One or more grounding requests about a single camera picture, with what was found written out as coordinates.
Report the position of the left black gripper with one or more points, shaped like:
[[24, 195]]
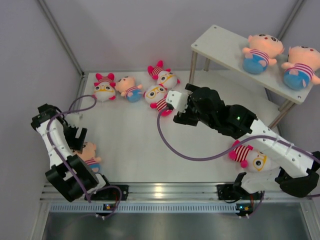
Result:
[[75, 143]]

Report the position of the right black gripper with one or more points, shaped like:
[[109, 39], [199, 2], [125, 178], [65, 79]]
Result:
[[185, 118]]

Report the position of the orange doll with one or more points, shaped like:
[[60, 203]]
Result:
[[88, 155], [301, 66]]

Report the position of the white doll glasses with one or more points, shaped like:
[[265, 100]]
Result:
[[156, 96]]

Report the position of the orange doll table back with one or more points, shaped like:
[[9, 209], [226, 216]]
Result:
[[128, 88]]

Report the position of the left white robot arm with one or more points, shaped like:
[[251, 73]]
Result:
[[68, 172]]

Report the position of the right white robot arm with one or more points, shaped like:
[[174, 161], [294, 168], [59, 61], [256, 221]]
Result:
[[295, 169]]

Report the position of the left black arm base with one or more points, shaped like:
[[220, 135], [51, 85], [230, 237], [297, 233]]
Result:
[[114, 192]]

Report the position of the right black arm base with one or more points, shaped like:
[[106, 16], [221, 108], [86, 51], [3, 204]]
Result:
[[232, 193]]

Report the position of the white two-tier shelf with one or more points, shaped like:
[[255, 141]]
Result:
[[224, 47]]

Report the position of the white doll back centre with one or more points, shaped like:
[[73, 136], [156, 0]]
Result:
[[162, 76]]

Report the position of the white doll back left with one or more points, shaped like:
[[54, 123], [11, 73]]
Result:
[[104, 87]]

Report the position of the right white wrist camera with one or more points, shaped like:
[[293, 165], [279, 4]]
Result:
[[177, 100]]

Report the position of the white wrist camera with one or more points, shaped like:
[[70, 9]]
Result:
[[177, 100], [73, 119]]

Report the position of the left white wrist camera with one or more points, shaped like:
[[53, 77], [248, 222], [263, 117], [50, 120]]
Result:
[[73, 119]]

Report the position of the white slotted cable duct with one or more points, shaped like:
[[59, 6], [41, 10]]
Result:
[[139, 207]]

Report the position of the aluminium front rail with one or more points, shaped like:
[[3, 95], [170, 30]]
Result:
[[185, 191]]

